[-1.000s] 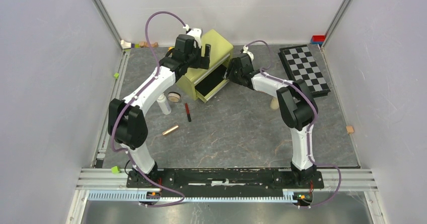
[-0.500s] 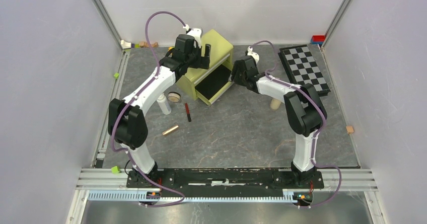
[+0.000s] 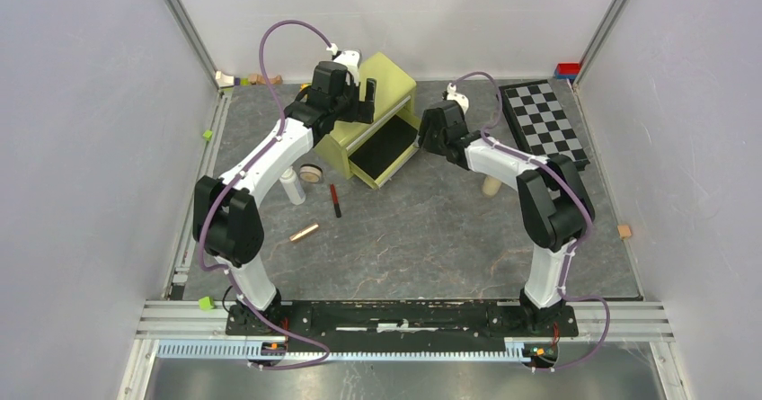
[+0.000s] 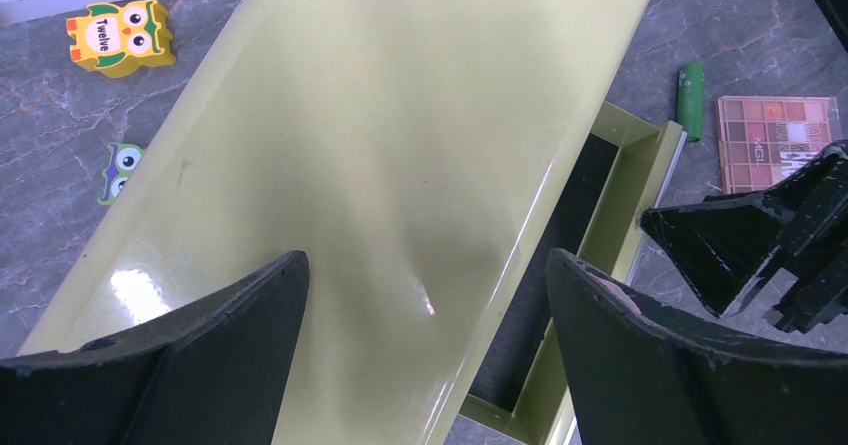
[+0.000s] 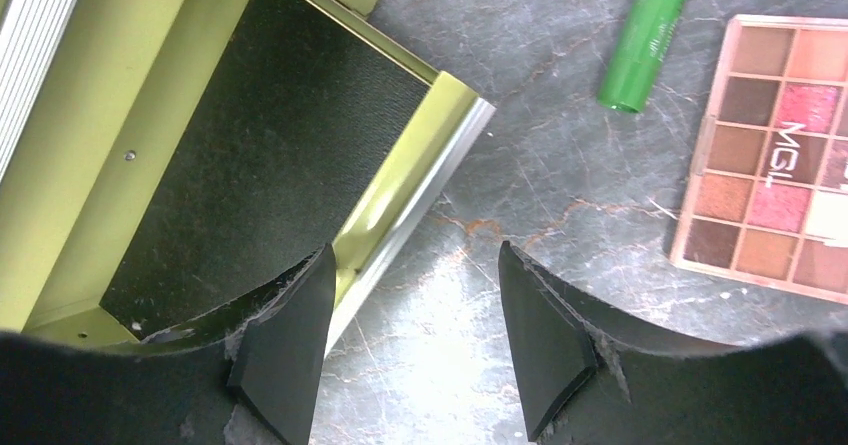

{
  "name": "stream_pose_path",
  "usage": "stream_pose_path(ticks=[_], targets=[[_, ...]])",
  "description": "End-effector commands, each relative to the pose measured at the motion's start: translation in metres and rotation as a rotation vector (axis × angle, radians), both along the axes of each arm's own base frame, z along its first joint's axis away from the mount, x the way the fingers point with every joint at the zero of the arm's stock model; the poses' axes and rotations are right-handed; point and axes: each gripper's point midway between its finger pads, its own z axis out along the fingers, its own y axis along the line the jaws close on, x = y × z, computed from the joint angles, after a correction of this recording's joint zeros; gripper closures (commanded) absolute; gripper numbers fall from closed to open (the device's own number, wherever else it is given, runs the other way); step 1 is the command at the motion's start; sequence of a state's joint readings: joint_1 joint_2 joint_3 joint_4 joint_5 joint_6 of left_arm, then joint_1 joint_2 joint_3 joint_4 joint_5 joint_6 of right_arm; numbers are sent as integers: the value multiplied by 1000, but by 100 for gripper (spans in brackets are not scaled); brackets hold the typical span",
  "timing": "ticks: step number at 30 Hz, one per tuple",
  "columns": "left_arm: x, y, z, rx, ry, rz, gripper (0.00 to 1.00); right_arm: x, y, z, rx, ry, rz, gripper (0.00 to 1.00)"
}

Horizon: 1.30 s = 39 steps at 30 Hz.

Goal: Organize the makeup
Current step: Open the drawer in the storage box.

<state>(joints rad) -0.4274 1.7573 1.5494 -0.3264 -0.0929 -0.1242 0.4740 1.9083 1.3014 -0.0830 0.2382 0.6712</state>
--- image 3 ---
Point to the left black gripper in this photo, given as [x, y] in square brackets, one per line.
[361, 111]

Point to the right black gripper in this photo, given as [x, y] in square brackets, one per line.
[427, 128]

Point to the green metal drawer box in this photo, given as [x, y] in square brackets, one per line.
[375, 152]

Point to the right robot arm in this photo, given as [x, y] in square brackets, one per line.
[554, 203]

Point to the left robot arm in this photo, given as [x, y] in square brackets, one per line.
[227, 220]

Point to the round powder jar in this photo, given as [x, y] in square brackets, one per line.
[310, 173]

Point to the white plastic bottle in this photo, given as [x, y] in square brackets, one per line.
[292, 187]

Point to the black white checkerboard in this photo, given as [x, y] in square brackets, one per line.
[538, 122]

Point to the wooden toy blocks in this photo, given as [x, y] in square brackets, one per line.
[224, 81]

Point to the red black lip pencil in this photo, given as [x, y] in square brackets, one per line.
[335, 201]

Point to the red blue blocks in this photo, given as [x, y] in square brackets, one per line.
[567, 70]

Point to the rose gold lipstick tube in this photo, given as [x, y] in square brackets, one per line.
[304, 232]

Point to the small wooden cube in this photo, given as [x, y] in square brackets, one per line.
[624, 231]

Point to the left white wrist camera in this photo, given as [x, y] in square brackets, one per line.
[350, 58]

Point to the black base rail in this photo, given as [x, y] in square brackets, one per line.
[405, 325]

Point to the green cube on rail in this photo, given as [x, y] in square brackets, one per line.
[206, 303]

